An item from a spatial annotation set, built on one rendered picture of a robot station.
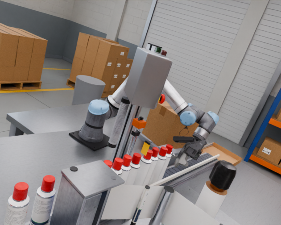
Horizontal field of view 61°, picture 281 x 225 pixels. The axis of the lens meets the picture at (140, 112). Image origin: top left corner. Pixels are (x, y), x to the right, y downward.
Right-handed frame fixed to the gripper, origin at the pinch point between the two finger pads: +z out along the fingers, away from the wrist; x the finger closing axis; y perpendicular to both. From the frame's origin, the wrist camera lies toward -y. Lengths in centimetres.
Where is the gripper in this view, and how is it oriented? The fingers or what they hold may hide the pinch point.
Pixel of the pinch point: (175, 164)
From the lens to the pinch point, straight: 134.3
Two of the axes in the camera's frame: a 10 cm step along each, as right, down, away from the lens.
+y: 7.0, 4.3, -5.6
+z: -5.9, 8.0, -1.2
